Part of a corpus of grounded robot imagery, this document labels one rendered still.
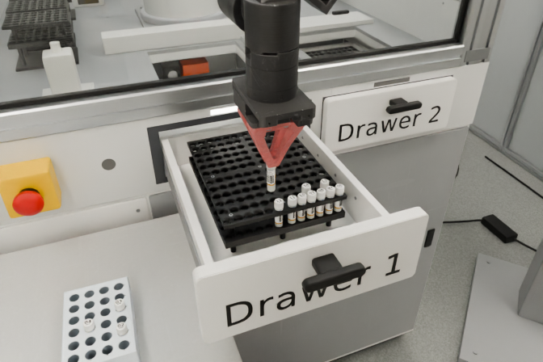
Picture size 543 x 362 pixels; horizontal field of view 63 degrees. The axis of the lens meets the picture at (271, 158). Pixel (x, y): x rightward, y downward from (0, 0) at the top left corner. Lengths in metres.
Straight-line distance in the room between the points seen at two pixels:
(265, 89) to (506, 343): 1.35
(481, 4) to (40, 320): 0.91
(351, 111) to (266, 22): 0.43
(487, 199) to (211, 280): 1.91
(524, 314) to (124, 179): 1.37
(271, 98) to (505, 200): 1.92
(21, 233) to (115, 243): 0.15
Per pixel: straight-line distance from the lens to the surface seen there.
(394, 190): 1.06
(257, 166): 0.68
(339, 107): 0.83
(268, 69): 0.46
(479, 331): 1.67
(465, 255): 1.95
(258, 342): 1.22
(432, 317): 1.70
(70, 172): 0.78
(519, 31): 2.55
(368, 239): 0.55
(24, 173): 0.73
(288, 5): 0.45
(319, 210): 0.63
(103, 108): 0.72
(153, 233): 0.79
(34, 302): 0.75
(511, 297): 1.81
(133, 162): 0.78
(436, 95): 0.96
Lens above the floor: 1.28
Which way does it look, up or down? 33 degrees down
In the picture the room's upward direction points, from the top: straight up
